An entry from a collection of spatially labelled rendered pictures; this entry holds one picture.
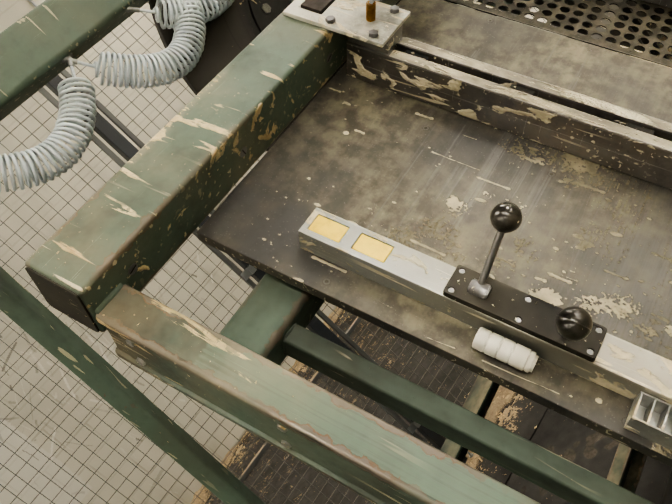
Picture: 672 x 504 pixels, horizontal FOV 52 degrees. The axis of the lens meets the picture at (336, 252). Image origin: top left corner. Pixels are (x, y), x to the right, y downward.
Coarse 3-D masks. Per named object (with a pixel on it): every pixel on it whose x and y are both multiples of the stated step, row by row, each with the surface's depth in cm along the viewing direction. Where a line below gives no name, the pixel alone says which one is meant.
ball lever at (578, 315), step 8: (560, 312) 75; (568, 312) 74; (576, 312) 74; (584, 312) 74; (560, 320) 75; (568, 320) 74; (576, 320) 73; (584, 320) 73; (560, 328) 75; (568, 328) 74; (576, 328) 73; (584, 328) 73; (568, 336) 74; (576, 336) 74; (584, 336) 74
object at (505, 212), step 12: (504, 204) 83; (492, 216) 84; (504, 216) 83; (516, 216) 83; (504, 228) 83; (516, 228) 84; (492, 252) 86; (492, 264) 87; (480, 276) 88; (468, 288) 89; (480, 288) 88
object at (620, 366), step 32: (352, 224) 97; (320, 256) 99; (352, 256) 94; (416, 256) 94; (416, 288) 92; (480, 320) 89; (544, 352) 87; (608, 352) 84; (640, 352) 84; (608, 384) 85; (640, 384) 82
